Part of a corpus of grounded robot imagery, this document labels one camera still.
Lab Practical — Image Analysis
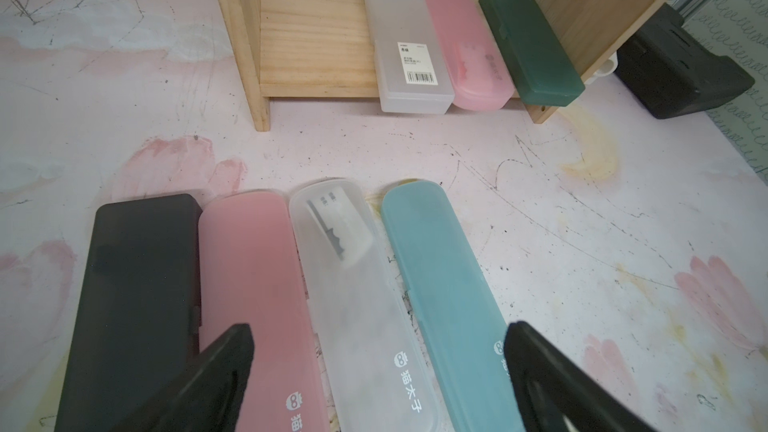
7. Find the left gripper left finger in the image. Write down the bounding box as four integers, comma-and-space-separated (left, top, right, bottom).
113, 323, 254, 431

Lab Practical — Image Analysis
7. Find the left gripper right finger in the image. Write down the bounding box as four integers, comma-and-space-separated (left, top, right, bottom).
504, 321, 652, 432

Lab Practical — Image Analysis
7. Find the black rectangular pencil case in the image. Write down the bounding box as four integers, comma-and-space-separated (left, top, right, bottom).
55, 194, 201, 431

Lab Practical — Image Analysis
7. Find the teal pencil case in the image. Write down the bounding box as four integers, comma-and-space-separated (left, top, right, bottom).
381, 181, 524, 431

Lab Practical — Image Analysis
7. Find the pink rounded pencil case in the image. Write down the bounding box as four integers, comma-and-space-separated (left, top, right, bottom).
198, 191, 329, 431

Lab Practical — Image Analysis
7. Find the clear rounded pencil case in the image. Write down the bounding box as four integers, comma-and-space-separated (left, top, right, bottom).
289, 179, 441, 431

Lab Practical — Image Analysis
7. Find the dark green pencil case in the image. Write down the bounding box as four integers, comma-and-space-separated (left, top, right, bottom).
479, 0, 585, 107

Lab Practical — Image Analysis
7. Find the frosted rectangular pencil case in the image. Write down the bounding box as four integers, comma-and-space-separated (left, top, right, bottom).
364, 0, 455, 115

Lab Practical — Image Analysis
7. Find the black plastic tool case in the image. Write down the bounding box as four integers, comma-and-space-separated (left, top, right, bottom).
615, 5, 755, 119

